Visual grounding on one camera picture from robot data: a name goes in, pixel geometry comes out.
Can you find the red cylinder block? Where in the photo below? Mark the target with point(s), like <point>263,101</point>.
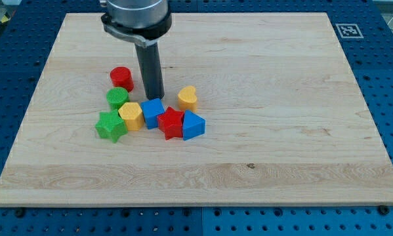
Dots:
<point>121,77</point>

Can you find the green star block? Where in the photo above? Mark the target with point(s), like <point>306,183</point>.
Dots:
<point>110,126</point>

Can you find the blue cube block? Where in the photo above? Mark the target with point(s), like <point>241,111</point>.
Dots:
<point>151,109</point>

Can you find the white fiducial marker tag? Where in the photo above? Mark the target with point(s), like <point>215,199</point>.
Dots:
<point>349,31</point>

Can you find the green cylinder block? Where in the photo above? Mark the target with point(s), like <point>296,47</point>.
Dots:
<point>116,97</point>

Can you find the yellow hexagon block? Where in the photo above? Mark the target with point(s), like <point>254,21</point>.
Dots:
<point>132,114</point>

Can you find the yellow heart block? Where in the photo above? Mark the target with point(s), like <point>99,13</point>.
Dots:
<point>187,99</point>

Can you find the light wooden board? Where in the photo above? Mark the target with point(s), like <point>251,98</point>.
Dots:
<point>286,122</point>

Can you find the blue triangle block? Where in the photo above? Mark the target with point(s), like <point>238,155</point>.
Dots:
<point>193,125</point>

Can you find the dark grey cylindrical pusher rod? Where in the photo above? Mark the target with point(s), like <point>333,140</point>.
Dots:
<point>150,68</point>

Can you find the red star block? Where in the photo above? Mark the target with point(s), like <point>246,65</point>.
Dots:
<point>170,123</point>

